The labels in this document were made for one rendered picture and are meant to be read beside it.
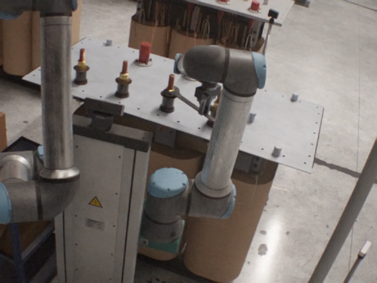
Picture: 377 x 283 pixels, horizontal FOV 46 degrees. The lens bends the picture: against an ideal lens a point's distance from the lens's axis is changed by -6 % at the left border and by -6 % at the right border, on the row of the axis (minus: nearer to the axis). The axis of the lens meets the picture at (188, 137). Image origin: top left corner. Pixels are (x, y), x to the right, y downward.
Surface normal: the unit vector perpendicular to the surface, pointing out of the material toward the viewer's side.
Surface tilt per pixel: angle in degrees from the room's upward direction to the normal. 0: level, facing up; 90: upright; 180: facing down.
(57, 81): 66
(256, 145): 0
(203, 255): 90
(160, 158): 90
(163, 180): 5
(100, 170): 90
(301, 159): 0
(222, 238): 90
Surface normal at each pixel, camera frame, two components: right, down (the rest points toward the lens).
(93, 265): -0.17, 0.52
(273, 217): 0.16, -0.82
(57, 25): 0.34, 0.19
